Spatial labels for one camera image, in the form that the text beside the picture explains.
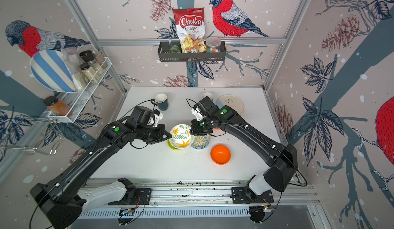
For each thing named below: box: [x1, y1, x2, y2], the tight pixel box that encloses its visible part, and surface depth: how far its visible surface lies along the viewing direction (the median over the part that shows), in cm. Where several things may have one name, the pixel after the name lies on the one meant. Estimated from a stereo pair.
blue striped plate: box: [29, 49, 76, 93], surface depth 68 cm
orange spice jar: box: [43, 95, 74, 118], surface depth 64 cm
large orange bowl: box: [210, 144, 232, 165], surface depth 85 cm
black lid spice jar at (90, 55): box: [79, 48, 108, 70], surface depth 84 cm
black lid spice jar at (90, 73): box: [79, 62, 101, 84], surface depth 79 cm
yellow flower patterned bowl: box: [169, 123, 194, 149], surface depth 75 cm
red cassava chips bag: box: [172, 7, 207, 53], surface depth 84 cm
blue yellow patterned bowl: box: [190, 133, 210, 150], surface depth 88 cm
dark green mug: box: [154, 92, 169, 111], surface depth 106 cm
